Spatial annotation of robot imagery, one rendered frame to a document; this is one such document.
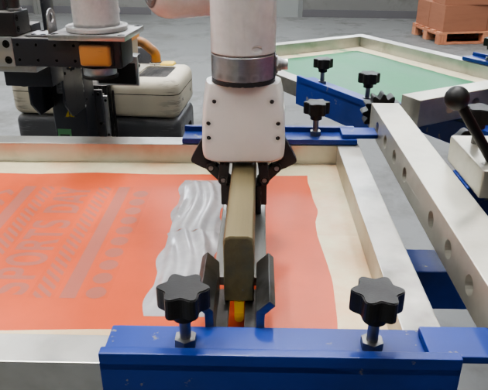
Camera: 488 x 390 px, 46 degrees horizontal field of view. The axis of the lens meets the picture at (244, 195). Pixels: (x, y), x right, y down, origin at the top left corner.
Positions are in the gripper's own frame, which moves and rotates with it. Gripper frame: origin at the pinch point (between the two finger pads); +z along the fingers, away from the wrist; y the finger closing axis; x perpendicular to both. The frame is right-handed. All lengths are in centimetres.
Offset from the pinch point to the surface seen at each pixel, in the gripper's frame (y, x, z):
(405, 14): -236, -897, 90
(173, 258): 8.5, 7.1, 5.3
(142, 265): 12.2, 7.8, 6.0
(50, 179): 32.2, -18.2, 5.8
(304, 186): -9.1, -16.5, 6.0
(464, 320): -79, -109, 101
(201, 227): 5.8, -0.8, 5.3
